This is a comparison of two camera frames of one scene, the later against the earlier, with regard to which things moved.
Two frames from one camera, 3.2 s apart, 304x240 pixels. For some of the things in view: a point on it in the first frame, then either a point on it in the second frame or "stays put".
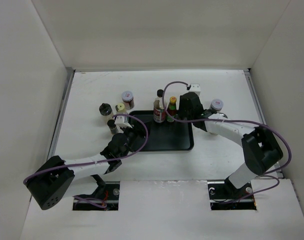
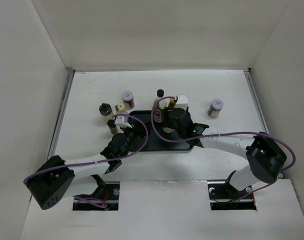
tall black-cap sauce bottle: [159, 110] stays put
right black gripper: [181, 110] → [166, 117]
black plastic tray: [165, 136] stays put
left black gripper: [139, 135] stays put
